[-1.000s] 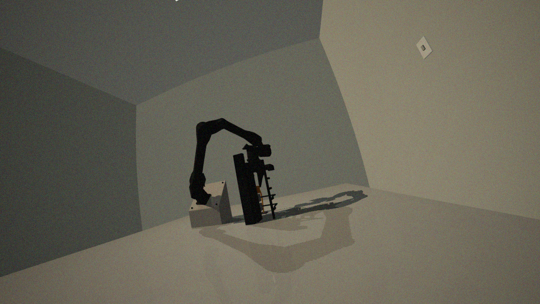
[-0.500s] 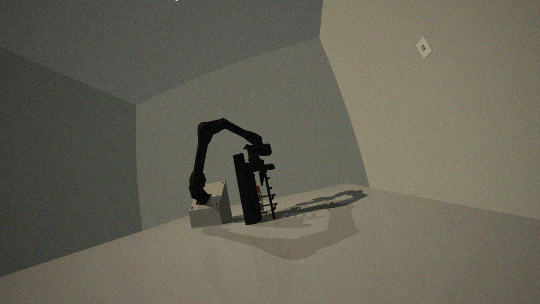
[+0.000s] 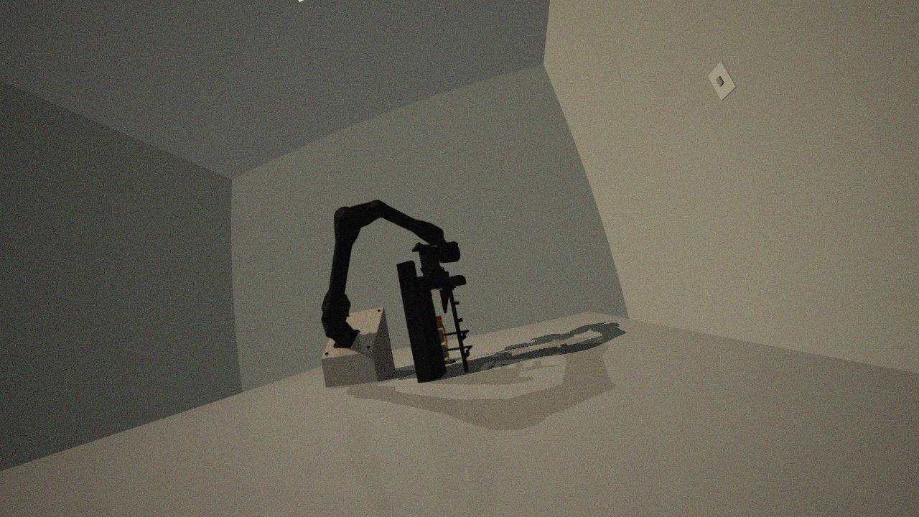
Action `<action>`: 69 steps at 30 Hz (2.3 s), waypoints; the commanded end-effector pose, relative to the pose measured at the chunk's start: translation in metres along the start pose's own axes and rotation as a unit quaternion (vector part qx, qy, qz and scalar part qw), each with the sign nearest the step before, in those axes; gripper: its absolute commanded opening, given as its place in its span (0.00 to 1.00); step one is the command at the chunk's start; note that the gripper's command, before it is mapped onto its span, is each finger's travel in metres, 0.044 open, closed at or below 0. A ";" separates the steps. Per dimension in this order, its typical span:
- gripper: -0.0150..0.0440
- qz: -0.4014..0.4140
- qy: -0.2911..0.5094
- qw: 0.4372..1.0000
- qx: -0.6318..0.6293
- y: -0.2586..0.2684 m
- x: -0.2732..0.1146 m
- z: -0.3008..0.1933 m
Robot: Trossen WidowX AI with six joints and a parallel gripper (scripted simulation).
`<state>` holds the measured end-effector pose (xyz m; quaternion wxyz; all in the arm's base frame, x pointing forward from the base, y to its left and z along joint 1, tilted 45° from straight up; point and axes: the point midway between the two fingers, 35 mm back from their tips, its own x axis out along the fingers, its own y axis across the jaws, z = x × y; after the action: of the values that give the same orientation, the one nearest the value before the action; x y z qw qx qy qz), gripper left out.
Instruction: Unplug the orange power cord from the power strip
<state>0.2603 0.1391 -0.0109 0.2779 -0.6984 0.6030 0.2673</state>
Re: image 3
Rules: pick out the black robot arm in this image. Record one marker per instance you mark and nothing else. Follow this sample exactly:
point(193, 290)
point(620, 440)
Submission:
point(348, 222)

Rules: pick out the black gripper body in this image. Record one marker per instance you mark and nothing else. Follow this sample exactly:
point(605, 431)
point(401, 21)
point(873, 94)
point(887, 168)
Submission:
point(432, 270)

